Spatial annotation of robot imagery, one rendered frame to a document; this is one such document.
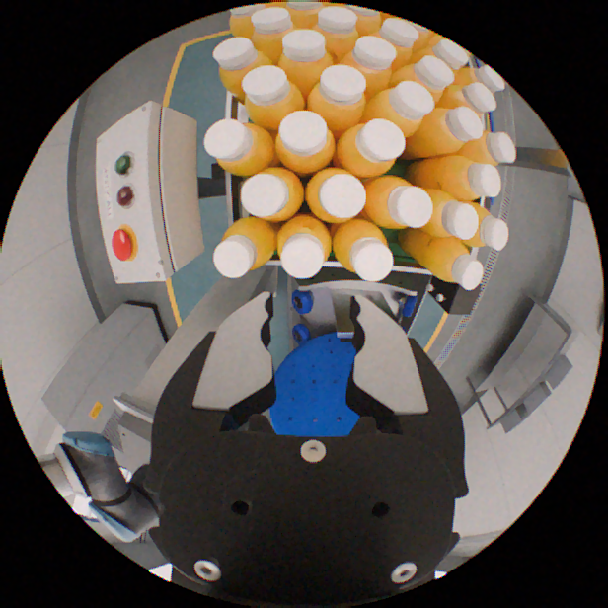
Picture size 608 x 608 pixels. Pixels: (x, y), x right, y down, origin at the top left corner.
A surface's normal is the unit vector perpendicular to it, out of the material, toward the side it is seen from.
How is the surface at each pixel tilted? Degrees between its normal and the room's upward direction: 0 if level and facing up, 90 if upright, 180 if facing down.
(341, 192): 0
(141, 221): 0
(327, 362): 90
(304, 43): 0
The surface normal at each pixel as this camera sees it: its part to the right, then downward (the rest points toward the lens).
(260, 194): -0.05, 0.54
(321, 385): 0.00, -0.84
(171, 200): 1.00, 0.04
